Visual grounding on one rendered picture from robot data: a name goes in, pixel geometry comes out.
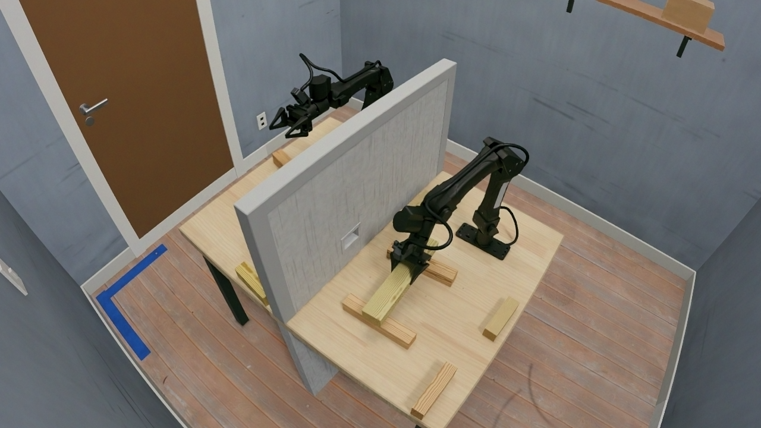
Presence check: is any grey panel wall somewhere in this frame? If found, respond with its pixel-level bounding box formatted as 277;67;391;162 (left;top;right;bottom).
233;58;457;396

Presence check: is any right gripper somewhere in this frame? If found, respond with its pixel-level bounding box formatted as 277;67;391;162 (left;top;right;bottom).
269;91;319;139

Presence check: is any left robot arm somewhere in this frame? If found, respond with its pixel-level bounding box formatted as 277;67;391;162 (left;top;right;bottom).
392;137;524;260

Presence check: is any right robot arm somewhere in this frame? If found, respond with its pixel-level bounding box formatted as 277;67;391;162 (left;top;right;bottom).
291;65;394;116

